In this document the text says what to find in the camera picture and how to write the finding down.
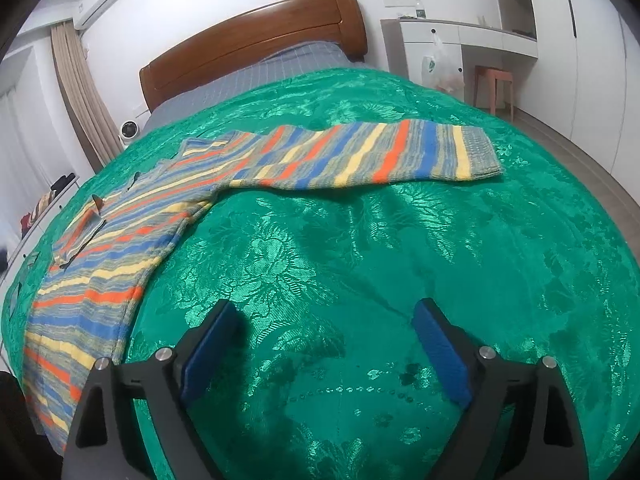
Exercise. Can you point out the white plastic bag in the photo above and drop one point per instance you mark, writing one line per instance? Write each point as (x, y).
(440, 72)

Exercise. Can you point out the white desk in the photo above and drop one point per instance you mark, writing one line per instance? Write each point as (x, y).
(480, 35)

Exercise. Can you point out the striped knit sweater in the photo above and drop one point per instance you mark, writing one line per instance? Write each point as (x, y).
(300, 160)

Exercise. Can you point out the white round fan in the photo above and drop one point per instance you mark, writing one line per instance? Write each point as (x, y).
(130, 131)

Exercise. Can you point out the red folded cloth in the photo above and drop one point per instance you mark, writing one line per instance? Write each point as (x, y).
(25, 222)

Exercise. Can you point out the grey checked bedsheet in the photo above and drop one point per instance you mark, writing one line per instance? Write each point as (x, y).
(250, 80)

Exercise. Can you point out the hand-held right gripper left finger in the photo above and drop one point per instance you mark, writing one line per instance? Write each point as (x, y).
(210, 355)

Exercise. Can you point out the white wall socket panel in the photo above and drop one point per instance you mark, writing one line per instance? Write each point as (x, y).
(400, 1)

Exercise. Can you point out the white low cabinet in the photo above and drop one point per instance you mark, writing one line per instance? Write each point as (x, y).
(30, 250)

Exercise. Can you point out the beige curtain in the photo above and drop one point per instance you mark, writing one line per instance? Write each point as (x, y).
(82, 95)

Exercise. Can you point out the green floral blanket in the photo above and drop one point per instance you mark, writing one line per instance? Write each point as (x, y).
(325, 260)

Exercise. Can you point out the dark folded cloth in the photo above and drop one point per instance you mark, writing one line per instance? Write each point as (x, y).
(62, 182)

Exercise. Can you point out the small wooden stool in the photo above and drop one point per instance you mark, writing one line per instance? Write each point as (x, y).
(492, 76)

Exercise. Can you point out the white wardrobe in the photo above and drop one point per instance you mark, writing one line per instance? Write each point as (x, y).
(590, 60)

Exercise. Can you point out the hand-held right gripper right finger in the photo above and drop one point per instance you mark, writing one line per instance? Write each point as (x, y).
(442, 355)

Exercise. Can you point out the wooden headboard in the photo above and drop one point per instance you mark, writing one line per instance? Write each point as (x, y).
(250, 45)

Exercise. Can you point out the striped folded cloth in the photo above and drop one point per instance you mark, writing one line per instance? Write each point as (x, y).
(42, 205)

